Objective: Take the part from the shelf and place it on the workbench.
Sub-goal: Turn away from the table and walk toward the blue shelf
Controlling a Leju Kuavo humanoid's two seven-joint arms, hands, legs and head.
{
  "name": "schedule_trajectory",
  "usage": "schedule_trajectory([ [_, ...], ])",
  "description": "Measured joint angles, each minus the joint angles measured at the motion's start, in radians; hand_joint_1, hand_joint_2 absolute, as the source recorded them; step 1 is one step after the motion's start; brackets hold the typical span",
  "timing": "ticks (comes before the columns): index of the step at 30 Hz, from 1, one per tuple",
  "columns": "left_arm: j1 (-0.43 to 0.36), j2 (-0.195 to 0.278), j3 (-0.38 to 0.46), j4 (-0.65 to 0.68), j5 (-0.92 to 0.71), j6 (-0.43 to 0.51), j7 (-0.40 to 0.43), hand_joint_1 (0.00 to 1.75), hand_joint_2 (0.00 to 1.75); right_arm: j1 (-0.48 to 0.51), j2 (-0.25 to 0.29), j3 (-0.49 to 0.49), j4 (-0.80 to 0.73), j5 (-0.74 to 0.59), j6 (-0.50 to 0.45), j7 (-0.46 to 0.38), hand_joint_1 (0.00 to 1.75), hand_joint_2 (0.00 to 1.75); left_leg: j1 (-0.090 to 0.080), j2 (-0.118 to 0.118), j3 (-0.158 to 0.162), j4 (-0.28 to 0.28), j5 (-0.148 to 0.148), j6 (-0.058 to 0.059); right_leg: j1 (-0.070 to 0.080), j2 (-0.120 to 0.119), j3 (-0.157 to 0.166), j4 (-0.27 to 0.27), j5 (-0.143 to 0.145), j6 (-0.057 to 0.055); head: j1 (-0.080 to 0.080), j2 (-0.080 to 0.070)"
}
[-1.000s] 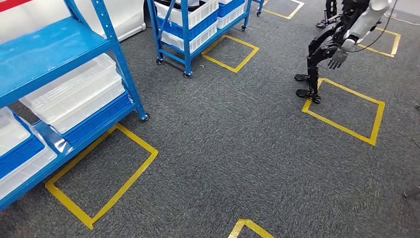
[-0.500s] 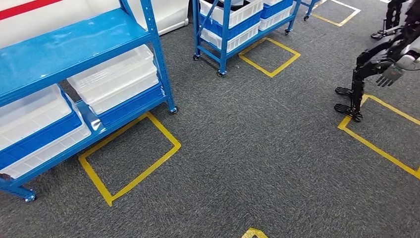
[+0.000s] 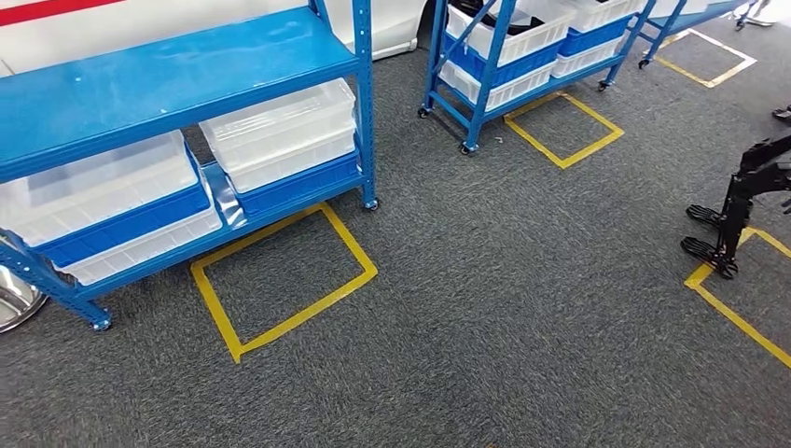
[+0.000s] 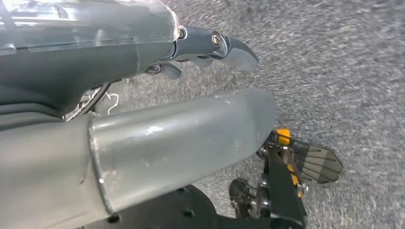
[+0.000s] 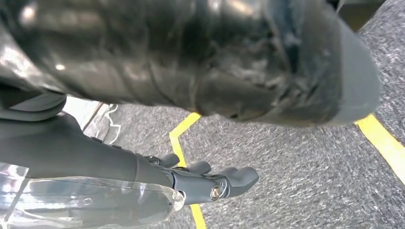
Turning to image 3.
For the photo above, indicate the black parts in bin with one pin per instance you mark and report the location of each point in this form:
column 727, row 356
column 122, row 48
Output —
column 519, row 21

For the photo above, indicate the clear white plastic bin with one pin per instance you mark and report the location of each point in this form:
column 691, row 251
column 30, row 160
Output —
column 92, row 185

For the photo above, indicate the blue metal shelf rack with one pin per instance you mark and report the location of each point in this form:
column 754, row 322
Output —
column 154, row 80

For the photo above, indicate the blue wheeled bin rack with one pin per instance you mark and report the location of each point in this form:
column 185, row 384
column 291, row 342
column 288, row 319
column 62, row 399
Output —
column 488, row 80
column 686, row 18

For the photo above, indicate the black humanoid robot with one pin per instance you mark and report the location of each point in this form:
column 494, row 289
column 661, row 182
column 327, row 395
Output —
column 735, row 216

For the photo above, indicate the white car with red stripe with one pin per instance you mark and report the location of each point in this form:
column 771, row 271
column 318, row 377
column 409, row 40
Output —
column 62, row 37

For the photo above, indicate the chrome stanchion base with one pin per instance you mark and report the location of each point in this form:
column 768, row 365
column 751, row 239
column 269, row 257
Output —
column 18, row 303

